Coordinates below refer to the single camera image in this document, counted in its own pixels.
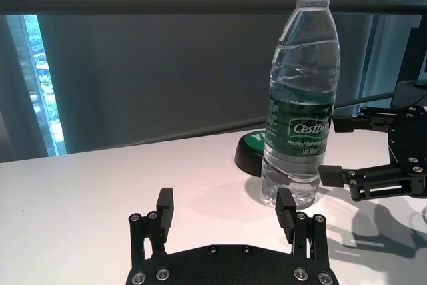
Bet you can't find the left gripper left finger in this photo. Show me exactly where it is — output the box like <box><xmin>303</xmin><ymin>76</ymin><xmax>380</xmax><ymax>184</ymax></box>
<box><xmin>128</xmin><ymin>187</ymin><xmax>176</xmax><ymax>268</ymax></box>

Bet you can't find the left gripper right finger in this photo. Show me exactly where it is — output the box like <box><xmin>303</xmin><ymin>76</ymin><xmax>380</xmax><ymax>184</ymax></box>
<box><xmin>275</xmin><ymin>187</ymin><xmax>330</xmax><ymax>266</ymax></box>

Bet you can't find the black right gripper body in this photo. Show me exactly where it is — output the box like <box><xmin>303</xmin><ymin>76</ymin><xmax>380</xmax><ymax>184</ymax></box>
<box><xmin>386</xmin><ymin>106</ymin><xmax>427</xmax><ymax>198</ymax></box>

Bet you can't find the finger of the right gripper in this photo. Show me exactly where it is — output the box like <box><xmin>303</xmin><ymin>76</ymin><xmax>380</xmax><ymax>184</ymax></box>
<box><xmin>333</xmin><ymin>106</ymin><xmax>398</xmax><ymax>134</ymax></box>
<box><xmin>318</xmin><ymin>163</ymin><xmax>406</xmax><ymax>203</ymax></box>

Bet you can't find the clear green-label water bottle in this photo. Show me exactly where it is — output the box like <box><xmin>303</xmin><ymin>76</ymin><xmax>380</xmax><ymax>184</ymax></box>
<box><xmin>261</xmin><ymin>0</ymin><xmax>342</xmax><ymax>209</ymax></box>

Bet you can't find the black round green-top button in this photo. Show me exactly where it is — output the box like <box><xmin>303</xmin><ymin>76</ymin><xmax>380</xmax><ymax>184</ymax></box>
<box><xmin>234</xmin><ymin>130</ymin><xmax>268</xmax><ymax>178</ymax></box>

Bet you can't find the narrow window strip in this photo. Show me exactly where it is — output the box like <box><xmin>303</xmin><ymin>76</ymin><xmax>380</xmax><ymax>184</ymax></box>
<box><xmin>0</xmin><ymin>0</ymin><xmax>66</xmax><ymax>158</ymax></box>

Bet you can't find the dark horizontal railing bar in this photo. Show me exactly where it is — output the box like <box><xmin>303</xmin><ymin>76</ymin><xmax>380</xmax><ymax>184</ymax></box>
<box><xmin>0</xmin><ymin>0</ymin><xmax>427</xmax><ymax>16</ymax></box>

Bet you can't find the grey lower rail bar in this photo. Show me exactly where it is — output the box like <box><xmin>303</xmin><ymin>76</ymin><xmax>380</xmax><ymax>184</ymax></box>
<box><xmin>333</xmin><ymin>92</ymin><xmax>395</xmax><ymax>109</ymax></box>

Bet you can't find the black upright post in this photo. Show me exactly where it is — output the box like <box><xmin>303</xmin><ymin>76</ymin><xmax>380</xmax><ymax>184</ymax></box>
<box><xmin>404</xmin><ymin>26</ymin><xmax>423</xmax><ymax>82</ymax></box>

